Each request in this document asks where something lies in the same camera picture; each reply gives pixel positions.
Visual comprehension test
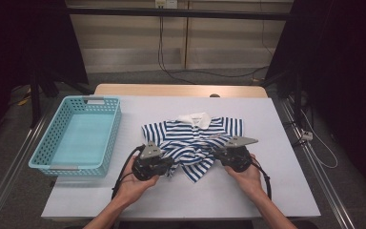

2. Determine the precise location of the black socket cable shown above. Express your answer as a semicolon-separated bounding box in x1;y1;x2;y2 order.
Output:
157;8;198;85

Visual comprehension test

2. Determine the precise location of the black metal stand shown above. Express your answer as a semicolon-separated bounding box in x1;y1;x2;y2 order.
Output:
28;63;93;129

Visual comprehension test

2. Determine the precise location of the hand-held gripper black cable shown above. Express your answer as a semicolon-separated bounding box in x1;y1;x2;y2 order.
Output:
251;156;273;201
112;145;146;199

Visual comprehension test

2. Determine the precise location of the blue white striped baby romper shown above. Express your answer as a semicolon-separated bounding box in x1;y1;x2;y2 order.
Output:
141;112;245;184

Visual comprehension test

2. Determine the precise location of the wooden table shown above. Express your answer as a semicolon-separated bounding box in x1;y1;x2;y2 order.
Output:
93;83;269;99

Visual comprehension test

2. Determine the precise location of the black floor cable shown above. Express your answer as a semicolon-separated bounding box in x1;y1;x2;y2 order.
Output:
171;66;270;79

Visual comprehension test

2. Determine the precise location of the right hand-held gripper black cable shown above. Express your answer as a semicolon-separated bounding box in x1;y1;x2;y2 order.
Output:
251;156;273;201

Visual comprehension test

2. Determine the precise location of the white cable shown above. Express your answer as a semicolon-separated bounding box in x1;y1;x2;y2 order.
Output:
299;108;338;170

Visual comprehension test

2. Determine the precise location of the black curtain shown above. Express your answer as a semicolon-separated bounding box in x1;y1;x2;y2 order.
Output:
0;0;90;151
265;0;366;204

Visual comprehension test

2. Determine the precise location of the light blue plastic basket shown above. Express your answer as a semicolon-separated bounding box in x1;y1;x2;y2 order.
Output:
28;95;122;177

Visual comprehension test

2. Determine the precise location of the person's left hand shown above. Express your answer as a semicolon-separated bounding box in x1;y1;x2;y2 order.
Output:
115;156;160;204

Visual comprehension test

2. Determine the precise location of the left hand-held gripper black cable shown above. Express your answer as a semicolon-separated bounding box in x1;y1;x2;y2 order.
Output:
112;145;146;199

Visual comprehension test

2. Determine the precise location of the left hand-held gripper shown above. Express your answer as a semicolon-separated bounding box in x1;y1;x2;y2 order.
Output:
132;140;174;182

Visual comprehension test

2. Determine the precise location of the thin black cable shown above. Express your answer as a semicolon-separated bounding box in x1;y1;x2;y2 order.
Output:
259;0;276;59

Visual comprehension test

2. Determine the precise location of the white wall socket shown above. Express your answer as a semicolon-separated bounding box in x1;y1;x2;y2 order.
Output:
154;0;178;10

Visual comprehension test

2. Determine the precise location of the person's right hand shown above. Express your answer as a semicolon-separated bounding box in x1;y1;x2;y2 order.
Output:
224;154;266;199

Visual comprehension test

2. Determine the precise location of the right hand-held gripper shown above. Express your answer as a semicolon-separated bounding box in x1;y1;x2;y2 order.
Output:
213;135;259;174

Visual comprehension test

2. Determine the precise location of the metal floor rail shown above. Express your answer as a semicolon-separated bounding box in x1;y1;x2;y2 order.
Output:
279;98;357;229
0;117;50;229

